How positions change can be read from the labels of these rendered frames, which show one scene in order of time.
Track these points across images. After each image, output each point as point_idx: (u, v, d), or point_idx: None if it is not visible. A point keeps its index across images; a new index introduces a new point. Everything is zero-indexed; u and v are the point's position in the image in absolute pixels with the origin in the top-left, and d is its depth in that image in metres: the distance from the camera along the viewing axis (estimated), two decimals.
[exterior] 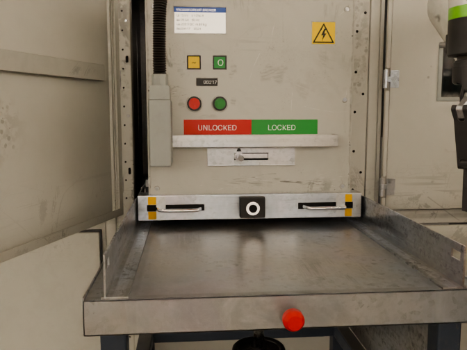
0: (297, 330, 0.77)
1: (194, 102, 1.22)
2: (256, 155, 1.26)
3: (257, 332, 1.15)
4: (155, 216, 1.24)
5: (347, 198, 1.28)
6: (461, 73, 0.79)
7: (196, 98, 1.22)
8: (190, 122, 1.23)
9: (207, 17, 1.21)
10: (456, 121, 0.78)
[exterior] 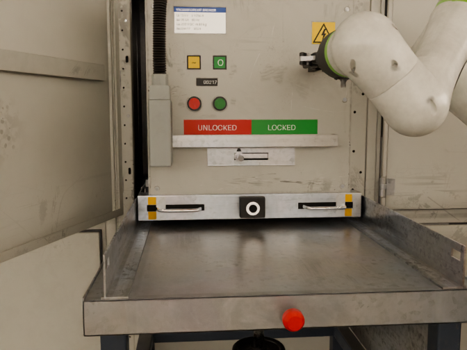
0: (297, 330, 0.77)
1: (194, 102, 1.22)
2: (256, 155, 1.26)
3: (257, 332, 1.15)
4: (155, 216, 1.24)
5: (347, 198, 1.28)
6: None
7: (196, 98, 1.22)
8: (190, 122, 1.23)
9: (207, 17, 1.21)
10: None
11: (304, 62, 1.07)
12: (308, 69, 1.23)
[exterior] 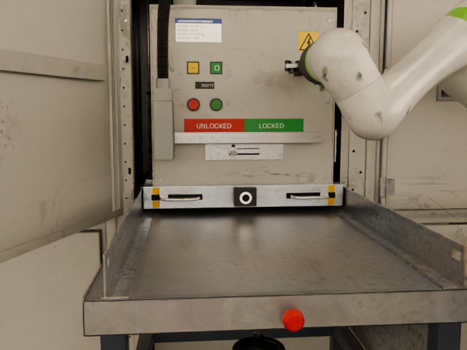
0: (297, 330, 0.77)
1: (194, 103, 1.37)
2: (248, 150, 1.42)
3: (257, 332, 1.15)
4: (158, 205, 1.39)
5: (330, 189, 1.43)
6: None
7: (195, 99, 1.38)
8: (189, 121, 1.38)
9: (205, 28, 1.36)
10: None
11: (289, 69, 1.22)
12: (294, 73, 1.38)
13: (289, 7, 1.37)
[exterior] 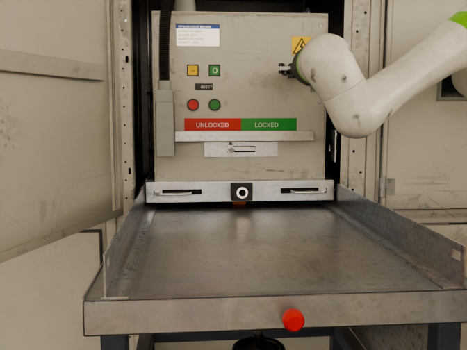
0: (297, 330, 0.77)
1: (193, 103, 1.46)
2: (244, 148, 1.50)
3: (257, 332, 1.15)
4: None
5: None
6: None
7: (194, 100, 1.46)
8: (189, 120, 1.47)
9: (203, 32, 1.45)
10: None
11: (282, 71, 1.31)
12: (288, 76, 1.47)
13: (283, 13, 1.46)
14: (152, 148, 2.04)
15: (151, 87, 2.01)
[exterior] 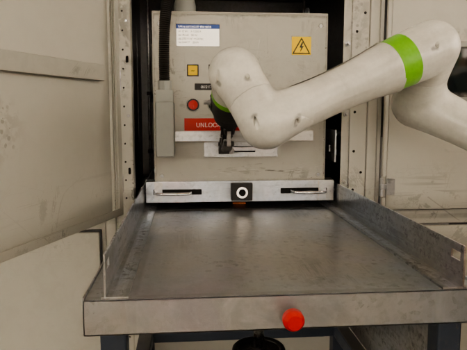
0: (297, 330, 0.77)
1: (193, 103, 1.46)
2: (244, 148, 1.50)
3: (257, 332, 1.15)
4: None
5: None
6: (225, 126, 1.24)
7: (194, 100, 1.46)
8: (189, 120, 1.47)
9: (203, 32, 1.45)
10: None
11: None
12: None
13: (283, 13, 1.46)
14: (152, 148, 2.04)
15: (151, 87, 2.01)
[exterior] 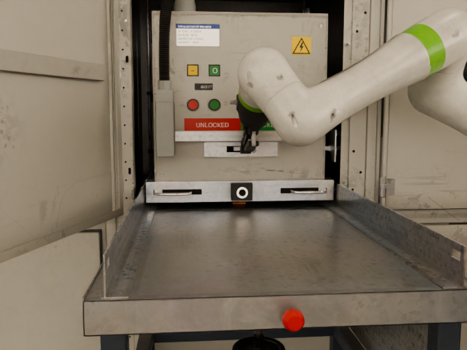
0: (297, 330, 0.77)
1: (193, 103, 1.46)
2: None
3: (257, 332, 1.15)
4: None
5: None
6: (251, 126, 1.24)
7: (194, 100, 1.46)
8: (189, 120, 1.47)
9: (203, 32, 1.45)
10: (249, 145, 1.30)
11: None
12: None
13: (283, 13, 1.46)
14: (152, 148, 2.04)
15: (151, 87, 2.01)
